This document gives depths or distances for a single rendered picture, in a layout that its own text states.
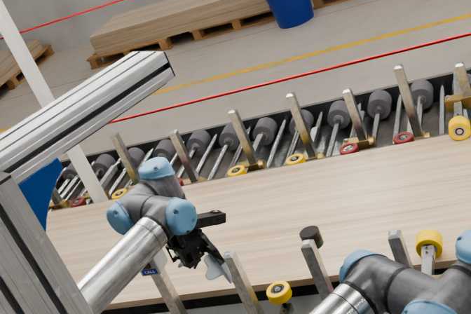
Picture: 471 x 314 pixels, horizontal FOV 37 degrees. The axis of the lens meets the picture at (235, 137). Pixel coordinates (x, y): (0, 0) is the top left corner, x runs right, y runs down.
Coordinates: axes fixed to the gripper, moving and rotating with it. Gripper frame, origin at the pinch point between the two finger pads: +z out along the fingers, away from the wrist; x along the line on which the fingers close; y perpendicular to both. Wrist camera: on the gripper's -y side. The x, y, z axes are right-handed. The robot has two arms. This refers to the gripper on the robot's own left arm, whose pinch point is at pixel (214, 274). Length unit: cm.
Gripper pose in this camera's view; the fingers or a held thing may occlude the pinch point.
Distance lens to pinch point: 183.2
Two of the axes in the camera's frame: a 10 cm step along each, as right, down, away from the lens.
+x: 6.4, 1.0, -7.6
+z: 3.6, 8.4, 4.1
